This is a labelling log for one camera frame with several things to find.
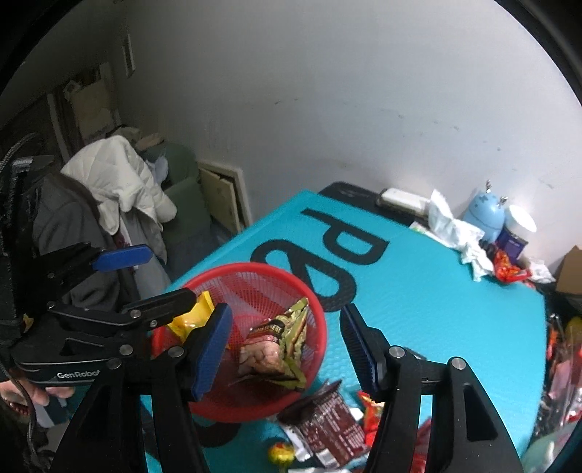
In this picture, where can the green chair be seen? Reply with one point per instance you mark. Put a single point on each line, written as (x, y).
(186, 195)

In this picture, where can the yellow wrapped candy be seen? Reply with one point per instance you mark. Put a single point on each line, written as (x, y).
(279, 455)

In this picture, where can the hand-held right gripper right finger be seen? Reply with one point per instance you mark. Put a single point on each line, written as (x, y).
(361, 350)

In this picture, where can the blue deer humidifier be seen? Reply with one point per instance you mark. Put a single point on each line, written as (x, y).
(484, 211)

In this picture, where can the white flat box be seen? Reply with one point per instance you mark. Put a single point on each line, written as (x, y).
(402, 199)

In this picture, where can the light blue face mask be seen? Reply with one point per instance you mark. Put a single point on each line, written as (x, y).
(160, 168)

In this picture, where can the red candy wrappers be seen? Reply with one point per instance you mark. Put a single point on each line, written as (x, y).
(507, 268)

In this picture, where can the cardboard box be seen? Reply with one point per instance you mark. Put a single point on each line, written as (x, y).
(570, 273)

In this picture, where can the red plastic bowl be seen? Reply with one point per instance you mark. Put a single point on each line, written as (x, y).
(254, 286)

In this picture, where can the person's left hand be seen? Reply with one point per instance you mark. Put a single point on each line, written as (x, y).
(41, 394)

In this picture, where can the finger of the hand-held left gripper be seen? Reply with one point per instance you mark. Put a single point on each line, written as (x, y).
(122, 258)
(168, 304)

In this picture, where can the green snack packet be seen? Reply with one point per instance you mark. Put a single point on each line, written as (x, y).
(273, 354)

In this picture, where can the yellow snack packet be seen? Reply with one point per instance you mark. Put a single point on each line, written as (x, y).
(188, 324)

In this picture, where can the wooden wall hatch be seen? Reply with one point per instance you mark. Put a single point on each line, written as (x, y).
(223, 191)

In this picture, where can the brown chocolate packet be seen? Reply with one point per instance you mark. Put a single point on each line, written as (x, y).
(334, 423)

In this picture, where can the white quilted jacket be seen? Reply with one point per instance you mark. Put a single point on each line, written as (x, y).
(122, 177)

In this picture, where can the pile of red pink wrappers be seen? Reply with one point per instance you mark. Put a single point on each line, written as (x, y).
(564, 364)

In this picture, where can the red orange snack packet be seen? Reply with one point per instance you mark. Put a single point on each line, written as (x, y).
(370, 414)

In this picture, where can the teal bubble mat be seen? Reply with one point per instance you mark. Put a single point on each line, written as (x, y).
(432, 309)

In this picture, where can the crumpled white tissue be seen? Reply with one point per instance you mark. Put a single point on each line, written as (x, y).
(454, 227)

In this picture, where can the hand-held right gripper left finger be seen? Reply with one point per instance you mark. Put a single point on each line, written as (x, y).
(211, 350)

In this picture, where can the grey coat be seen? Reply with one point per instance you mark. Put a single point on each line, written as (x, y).
(68, 218)

